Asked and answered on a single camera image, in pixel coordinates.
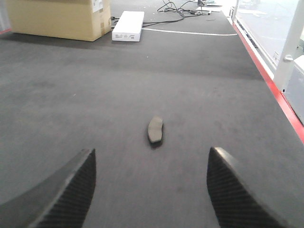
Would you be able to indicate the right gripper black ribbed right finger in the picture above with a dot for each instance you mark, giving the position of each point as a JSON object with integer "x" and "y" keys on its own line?
{"x": 234, "y": 203}

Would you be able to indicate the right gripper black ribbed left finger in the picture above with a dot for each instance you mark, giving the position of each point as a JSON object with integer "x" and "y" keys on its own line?
{"x": 60, "y": 201}

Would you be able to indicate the grey brake pad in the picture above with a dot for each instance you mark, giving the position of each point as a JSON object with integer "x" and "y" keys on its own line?
{"x": 155, "y": 130}

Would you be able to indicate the large cardboard box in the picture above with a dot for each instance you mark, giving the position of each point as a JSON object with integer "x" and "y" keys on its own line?
{"x": 85, "y": 20}

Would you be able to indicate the long white carton box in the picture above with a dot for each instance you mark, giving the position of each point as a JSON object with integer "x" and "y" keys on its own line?
{"x": 129, "y": 27}

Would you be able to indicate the white door frame post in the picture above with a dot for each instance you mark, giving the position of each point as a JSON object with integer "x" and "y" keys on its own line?
{"x": 285, "y": 66}

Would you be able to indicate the white cable strip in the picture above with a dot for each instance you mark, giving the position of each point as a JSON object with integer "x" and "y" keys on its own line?
{"x": 190, "y": 33}

